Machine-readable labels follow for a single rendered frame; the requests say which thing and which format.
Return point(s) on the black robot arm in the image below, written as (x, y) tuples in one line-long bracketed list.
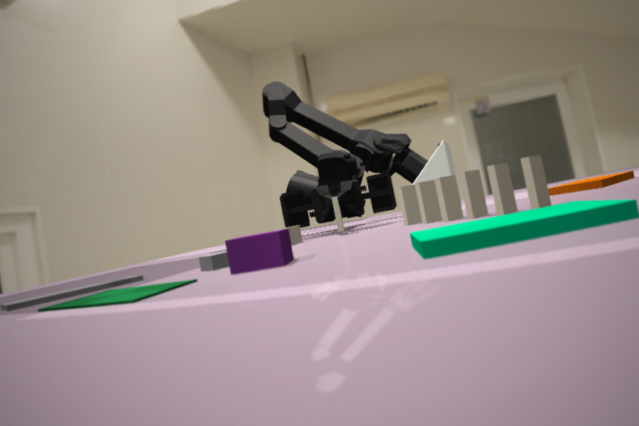
[(370, 150)]

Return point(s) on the grey flat bar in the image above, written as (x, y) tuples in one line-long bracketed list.
[(19, 304)]

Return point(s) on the green flat bar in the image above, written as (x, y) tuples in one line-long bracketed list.
[(522, 226)]

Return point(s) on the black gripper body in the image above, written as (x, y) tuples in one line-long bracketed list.
[(381, 192)]

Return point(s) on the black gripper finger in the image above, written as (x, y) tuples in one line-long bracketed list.
[(322, 204), (350, 207)]

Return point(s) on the orange flat rectangular block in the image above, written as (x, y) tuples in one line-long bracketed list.
[(592, 183)]

